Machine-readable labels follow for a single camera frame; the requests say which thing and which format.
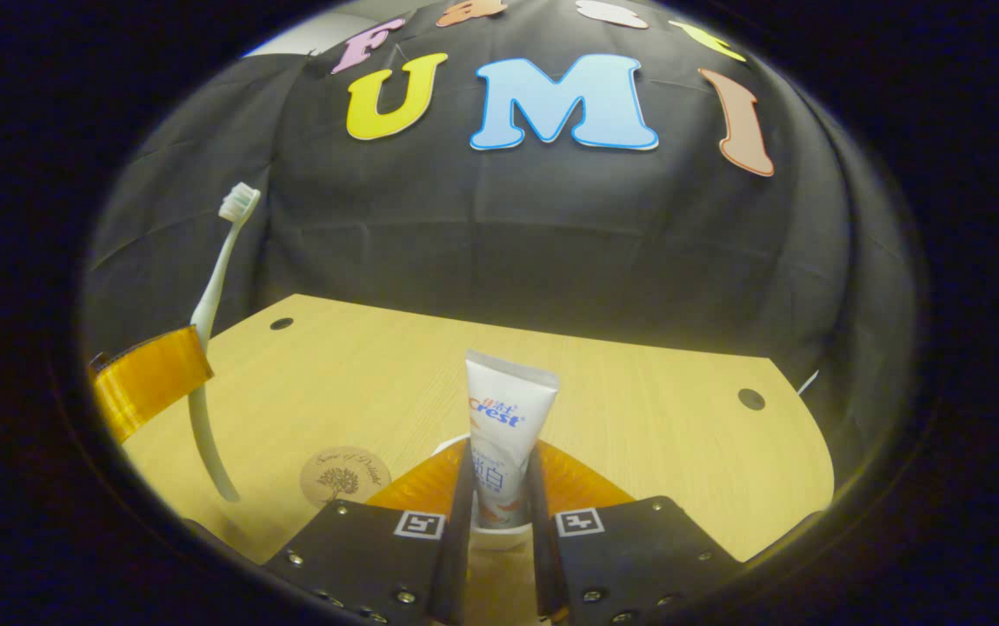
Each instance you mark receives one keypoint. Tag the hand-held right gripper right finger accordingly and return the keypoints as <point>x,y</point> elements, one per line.
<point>541,565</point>

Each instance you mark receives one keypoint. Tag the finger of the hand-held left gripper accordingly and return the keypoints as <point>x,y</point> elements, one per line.
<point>147,378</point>

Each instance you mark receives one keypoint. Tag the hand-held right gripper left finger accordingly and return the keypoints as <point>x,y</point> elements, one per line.
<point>456,565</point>

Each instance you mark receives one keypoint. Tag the white toothbrush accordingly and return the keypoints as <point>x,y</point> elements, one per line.
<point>212,296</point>

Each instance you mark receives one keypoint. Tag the round cork coaster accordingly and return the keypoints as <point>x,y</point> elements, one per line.
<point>338,474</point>

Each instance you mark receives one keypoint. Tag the white toothpaste tube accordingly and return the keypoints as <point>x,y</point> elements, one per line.
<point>508,417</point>

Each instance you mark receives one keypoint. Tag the wooden desktop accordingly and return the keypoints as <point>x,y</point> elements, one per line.
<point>656,417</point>

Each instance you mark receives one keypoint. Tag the black backdrop cloth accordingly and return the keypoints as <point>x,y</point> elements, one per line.
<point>551,243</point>

